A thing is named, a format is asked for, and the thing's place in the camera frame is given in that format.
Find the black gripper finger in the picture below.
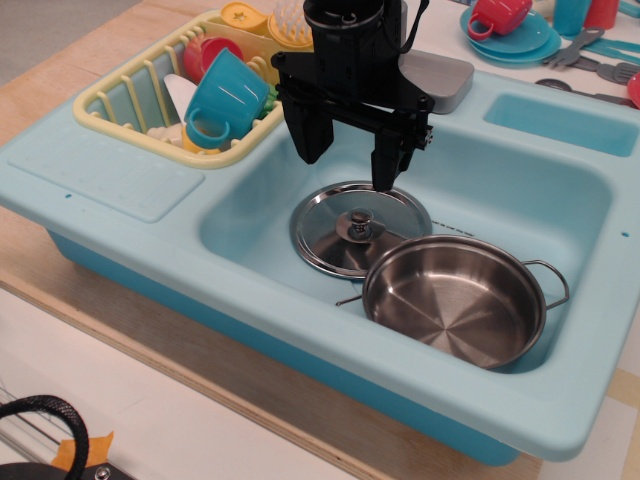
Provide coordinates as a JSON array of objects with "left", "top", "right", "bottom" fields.
[
  {"left": 282, "top": 100, "right": 334, "bottom": 165},
  {"left": 371, "top": 129, "right": 414, "bottom": 192}
]

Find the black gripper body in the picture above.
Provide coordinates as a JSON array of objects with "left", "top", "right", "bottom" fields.
[{"left": 271, "top": 19, "right": 434, "bottom": 149}]

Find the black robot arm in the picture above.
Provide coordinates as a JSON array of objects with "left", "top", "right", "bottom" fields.
[{"left": 271, "top": 1, "right": 435, "bottom": 192}]

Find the steel pot lid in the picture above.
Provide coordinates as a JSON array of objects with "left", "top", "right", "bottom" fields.
[{"left": 289, "top": 182, "right": 433, "bottom": 279}]

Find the yellow white dish brush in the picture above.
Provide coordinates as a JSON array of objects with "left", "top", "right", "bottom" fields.
[{"left": 267, "top": 0, "right": 313, "bottom": 50}]

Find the blue plastic cup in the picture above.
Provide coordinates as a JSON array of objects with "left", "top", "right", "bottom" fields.
[{"left": 185, "top": 49, "right": 270, "bottom": 140}]

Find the grey toy faucet base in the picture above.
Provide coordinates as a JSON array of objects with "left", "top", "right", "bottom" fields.
[{"left": 399, "top": 50, "right": 475, "bottom": 115}]

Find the yellow dish rack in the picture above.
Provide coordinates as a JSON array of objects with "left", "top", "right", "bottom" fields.
[{"left": 72, "top": 10, "right": 288, "bottom": 169}]

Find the yellow cup in rack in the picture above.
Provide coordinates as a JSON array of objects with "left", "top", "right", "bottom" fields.
[{"left": 182, "top": 124, "right": 231, "bottom": 155}]

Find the red plastic plate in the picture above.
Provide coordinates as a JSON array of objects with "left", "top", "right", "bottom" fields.
[{"left": 183, "top": 36, "right": 244, "bottom": 84}]

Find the white plastic plate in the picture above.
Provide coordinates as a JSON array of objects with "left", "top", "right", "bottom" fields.
[{"left": 163, "top": 74, "right": 198, "bottom": 124}]

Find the red cup on plates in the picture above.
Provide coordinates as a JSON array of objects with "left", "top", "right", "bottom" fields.
[{"left": 466, "top": 0, "right": 533, "bottom": 41}]

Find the light blue toy sink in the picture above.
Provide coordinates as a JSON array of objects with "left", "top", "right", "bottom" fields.
[{"left": 1, "top": 73, "right": 639, "bottom": 465}]

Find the blue plastic plate stack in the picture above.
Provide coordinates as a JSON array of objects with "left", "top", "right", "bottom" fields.
[{"left": 459, "top": 8, "right": 561, "bottom": 64}]

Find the grey plastic fork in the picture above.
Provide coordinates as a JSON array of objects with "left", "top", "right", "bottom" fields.
[{"left": 543, "top": 27, "right": 605, "bottom": 68}]

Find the blue plastic tumbler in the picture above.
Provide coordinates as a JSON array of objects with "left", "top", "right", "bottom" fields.
[{"left": 552, "top": 0, "right": 591, "bottom": 36}]

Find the blue plastic knife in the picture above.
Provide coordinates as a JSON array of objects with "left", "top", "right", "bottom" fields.
[{"left": 585, "top": 39, "right": 639, "bottom": 63}]

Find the grey plastic spatula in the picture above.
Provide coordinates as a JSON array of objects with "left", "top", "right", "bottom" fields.
[{"left": 571, "top": 57, "right": 639, "bottom": 85}]

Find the red plate at edge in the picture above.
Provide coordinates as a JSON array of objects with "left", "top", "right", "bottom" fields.
[{"left": 627, "top": 72, "right": 640, "bottom": 108}]

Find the red plastic tumbler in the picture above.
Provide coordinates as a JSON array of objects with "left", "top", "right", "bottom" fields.
[{"left": 583, "top": 0, "right": 620, "bottom": 30}]

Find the orange tape piece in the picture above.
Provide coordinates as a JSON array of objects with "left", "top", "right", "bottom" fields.
[{"left": 51, "top": 430, "right": 115, "bottom": 471}]

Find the steel pot with handles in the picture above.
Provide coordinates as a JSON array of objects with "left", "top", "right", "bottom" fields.
[{"left": 356, "top": 235, "right": 570, "bottom": 370}]

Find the dark grey utensil handle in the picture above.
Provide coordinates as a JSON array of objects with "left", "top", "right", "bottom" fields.
[{"left": 535, "top": 78, "right": 637, "bottom": 109}]

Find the black braided cable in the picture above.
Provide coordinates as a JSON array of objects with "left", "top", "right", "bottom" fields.
[{"left": 0, "top": 394, "right": 91, "bottom": 474}]

